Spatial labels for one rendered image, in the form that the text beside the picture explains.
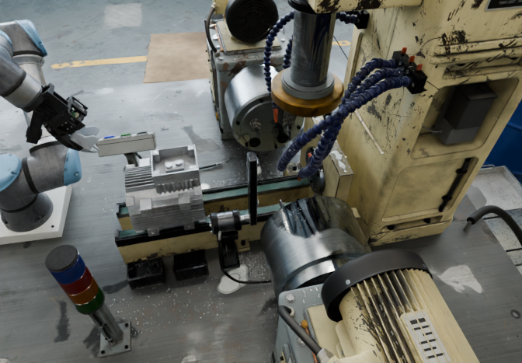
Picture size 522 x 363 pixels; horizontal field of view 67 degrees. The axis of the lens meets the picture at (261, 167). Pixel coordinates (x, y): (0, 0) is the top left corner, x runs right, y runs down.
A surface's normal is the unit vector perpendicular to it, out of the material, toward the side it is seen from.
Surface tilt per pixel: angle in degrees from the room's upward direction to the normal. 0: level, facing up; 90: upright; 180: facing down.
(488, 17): 90
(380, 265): 10
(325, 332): 0
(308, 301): 0
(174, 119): 0
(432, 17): 90
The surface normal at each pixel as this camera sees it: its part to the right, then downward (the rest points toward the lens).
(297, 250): -0.56, -0.47
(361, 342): -0.90, -0.13
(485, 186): 0.01, -0.70
